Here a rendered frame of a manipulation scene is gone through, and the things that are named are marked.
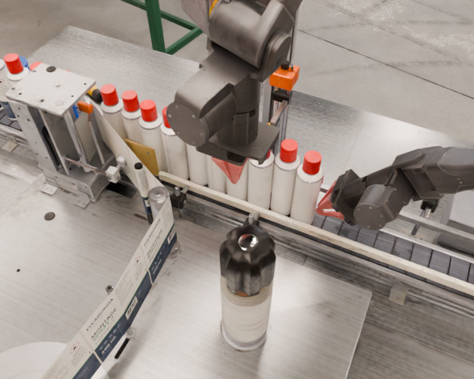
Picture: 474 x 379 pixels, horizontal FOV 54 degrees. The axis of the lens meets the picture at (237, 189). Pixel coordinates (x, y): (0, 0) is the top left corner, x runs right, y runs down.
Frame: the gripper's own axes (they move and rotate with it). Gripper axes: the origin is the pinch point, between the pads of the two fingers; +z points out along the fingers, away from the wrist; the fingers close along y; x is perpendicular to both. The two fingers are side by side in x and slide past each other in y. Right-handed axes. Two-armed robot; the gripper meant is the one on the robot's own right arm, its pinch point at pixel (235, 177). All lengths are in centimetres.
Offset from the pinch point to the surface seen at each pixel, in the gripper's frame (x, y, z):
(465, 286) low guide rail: 16, 41, 27
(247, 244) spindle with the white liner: -9.0, 6.1, 1.9
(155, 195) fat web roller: 0.3, -15.8, 12.9
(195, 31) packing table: 170, -103, 93
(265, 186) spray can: 17.8, -1.1, 21.3
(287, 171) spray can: 18.3, 2.9, 15.1
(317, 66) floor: 196, -35, 112
